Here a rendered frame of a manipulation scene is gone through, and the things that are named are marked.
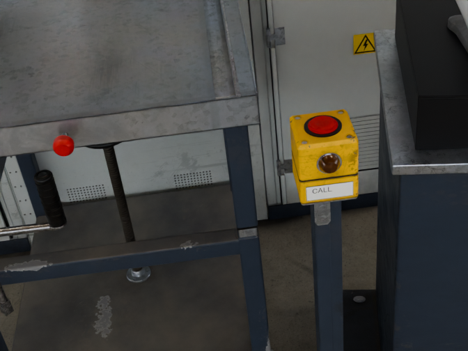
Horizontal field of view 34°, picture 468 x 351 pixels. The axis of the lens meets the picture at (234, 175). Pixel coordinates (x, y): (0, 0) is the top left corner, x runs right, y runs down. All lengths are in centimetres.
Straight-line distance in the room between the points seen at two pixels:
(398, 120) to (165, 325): 76
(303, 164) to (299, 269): 111
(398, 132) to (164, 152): 95
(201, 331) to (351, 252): 58
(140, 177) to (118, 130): 91
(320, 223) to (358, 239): 108
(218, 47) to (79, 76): 24
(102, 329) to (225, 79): 77
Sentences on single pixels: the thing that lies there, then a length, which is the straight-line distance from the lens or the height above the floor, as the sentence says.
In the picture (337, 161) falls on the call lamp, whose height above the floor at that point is 88.
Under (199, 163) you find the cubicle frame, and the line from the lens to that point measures 210.
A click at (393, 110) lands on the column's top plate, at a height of 75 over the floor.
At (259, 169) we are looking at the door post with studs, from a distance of 214.
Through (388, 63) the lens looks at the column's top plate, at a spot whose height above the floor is 75.
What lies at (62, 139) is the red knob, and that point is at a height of 83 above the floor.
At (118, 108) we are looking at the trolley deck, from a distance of 122.
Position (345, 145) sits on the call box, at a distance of 99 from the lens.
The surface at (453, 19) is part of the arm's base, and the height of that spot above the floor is 87.
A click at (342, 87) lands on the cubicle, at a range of 201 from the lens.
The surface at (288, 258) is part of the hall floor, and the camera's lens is 213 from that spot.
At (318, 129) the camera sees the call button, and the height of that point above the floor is 91.
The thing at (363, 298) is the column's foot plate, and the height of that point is 2.
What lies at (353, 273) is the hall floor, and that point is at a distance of 208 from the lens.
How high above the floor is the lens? 147
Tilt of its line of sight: 37 degrees down
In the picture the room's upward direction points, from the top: 7 degrees counter-clockwise
